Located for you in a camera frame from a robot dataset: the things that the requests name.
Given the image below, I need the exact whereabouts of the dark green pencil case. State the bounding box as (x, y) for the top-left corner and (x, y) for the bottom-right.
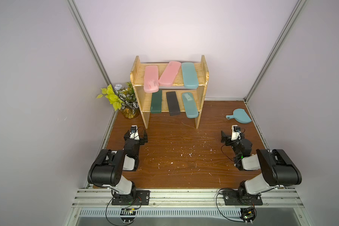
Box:
(150, 90), (162, 114)

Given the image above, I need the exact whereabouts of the black pencil case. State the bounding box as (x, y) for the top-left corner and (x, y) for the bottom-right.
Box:
(166, 91), (180, 116)

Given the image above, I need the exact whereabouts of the light pink pencil case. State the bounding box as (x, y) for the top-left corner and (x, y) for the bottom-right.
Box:
(144, 66), (159, 93)

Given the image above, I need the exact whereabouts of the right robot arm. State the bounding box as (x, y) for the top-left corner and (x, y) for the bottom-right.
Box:
(221, 126), (302, 202)

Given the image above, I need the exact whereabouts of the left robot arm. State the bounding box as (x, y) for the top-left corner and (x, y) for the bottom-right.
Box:
(87, 126), (148, 199)

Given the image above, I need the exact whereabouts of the teal pencil case lower shelf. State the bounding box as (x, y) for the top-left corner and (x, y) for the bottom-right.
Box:
(182, 92), (199, 118)

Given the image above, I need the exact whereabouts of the teal pencil case shelf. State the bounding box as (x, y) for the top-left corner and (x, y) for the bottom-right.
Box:
(181, 62), (199, 89)
(182, 92), (199, 118)

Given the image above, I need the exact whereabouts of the wooden two-tier shelf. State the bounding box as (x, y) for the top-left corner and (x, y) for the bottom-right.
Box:
(130, 56), (209, 128)

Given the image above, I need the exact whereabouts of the teal pencil case upper shelf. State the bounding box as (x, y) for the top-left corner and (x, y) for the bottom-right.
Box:
(181, 62), (199, 89)

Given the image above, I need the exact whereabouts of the teal dustpan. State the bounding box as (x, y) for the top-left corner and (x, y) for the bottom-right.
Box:
(226, 108), (252, 124)

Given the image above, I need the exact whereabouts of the potted plant in glass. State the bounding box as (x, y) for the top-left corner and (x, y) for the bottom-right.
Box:
(96, 82), (140, 119)

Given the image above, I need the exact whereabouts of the left circuit board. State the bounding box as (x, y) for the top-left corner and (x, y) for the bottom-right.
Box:
(120, 208), (137, 225)

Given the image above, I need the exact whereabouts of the circuit board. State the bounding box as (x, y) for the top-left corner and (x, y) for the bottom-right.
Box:
(240, 207), (257, 224)
(120, 208), (137, 225)

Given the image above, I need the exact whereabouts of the right circuit board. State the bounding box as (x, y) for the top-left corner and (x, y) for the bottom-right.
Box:
(240, 207), (257, 224)

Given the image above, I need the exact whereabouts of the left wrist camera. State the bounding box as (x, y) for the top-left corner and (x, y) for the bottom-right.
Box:
(130, 125), (139, 140)

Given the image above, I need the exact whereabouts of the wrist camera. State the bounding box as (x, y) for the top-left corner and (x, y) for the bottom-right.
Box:
(130, 125), (139, 140)
(231, 125), (241, 141)

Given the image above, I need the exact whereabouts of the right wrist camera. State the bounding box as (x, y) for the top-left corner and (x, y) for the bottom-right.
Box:
(231, 125), (241, 141)

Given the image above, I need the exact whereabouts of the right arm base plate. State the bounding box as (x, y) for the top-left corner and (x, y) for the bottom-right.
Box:
(220, 189), (263, 206)

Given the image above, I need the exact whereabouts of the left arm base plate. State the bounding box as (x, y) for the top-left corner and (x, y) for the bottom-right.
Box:
(111, 190), (150, 206)

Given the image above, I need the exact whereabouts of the aluminium rail frame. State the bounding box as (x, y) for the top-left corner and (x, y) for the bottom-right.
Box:
(65, 188), (313, 226)

